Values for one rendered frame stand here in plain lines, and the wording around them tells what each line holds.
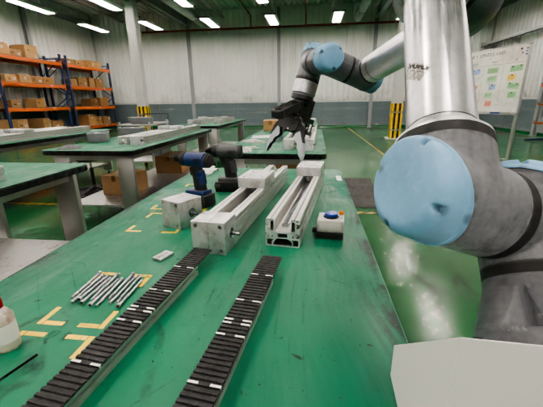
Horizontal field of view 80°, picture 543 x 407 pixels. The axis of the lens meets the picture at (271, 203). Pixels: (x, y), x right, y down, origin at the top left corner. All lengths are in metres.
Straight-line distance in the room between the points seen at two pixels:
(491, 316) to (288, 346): 0.31
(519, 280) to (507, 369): 0.15
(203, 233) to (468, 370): 0.72
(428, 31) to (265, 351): 0.55
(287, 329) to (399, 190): 0.36
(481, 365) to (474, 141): 0.22
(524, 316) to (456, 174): 0.18
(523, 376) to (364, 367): 0.29
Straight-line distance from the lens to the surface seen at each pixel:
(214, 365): 0.54
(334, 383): 0.56
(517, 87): 6.24
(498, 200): 0.41
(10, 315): 0.73
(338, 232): 0.99
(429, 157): 0.38
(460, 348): 0.32
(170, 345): 0.64
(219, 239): 0.89
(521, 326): 0.45
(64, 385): 0.58
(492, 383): 0.35
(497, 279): 0.48
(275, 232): 0.93
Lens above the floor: 1.18
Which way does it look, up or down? 18 degrees down
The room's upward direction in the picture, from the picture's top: 1 degrees counter-clockwise
